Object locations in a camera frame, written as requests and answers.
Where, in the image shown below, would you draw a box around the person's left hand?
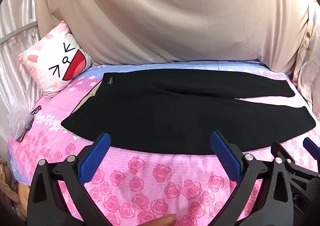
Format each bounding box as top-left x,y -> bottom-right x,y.
149,213 -> 178,226

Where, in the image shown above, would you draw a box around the pink floral bedsheet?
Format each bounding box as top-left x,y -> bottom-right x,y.
7,59 -> 320,226

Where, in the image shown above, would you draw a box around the cat face pillow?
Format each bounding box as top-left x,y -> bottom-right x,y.
18,20 -> 95,101

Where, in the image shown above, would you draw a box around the beige backdrop cloth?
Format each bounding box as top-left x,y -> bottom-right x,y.
35,0 -> 309,76

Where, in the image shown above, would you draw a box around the dark small device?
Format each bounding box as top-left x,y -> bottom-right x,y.
15,121 -> 34,141

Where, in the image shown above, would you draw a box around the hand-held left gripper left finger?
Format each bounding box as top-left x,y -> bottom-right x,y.
27,132 -> 112,226

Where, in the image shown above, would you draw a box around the beige fabric pile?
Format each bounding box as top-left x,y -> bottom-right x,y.
0,155 -> 28,219

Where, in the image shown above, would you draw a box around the silver satin curtain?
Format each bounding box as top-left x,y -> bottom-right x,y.
0,0 -> 48,141

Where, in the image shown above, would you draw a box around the black pants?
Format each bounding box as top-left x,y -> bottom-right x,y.
61,68 -> 316,156

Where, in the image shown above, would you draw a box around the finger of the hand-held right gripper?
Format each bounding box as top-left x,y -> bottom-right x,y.
303,137 -> 320,159
271,141 -> 320,191

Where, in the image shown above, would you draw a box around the grey curved rod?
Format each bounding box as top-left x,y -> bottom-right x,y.
0,22 -> 38,44

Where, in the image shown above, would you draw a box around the clear plastic bag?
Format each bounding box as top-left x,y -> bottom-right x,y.
7,99 -> 34,139

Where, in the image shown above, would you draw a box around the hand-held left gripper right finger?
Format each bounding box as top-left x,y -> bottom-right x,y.
210,130 -> 296,226

